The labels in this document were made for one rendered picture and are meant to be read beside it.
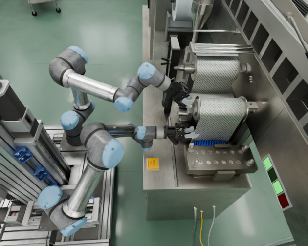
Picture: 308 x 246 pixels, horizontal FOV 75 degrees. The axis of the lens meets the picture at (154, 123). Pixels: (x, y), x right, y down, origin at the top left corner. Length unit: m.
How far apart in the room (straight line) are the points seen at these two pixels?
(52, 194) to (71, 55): 0.70
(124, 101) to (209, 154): 0.62
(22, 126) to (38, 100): 2.17
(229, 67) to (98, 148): 0.83
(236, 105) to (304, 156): 0.39
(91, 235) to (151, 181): 0.85
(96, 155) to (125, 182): 1.37
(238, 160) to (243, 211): 1.12
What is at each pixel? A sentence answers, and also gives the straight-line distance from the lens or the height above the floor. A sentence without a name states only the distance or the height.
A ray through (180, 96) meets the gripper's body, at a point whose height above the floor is 1.35.
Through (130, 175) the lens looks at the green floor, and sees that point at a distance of 2.24.
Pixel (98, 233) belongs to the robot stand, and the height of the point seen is 0.23.
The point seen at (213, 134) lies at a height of 1.09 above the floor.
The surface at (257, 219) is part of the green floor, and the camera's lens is 2.38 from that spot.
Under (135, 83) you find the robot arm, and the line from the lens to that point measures 0.96.
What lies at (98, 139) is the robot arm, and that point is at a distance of 0.88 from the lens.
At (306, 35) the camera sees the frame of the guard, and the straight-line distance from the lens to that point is 0.75.
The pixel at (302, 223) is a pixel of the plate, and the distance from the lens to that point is 1.05.
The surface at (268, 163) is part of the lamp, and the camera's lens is 1.15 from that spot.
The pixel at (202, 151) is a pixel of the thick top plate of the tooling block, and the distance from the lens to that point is 1.24.
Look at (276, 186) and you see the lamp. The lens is 1.12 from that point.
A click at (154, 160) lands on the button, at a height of 0.92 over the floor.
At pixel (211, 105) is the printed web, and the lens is 1.09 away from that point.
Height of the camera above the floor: 2.06
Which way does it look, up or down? 52 degrees down
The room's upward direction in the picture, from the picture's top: 4 degrees clockwise
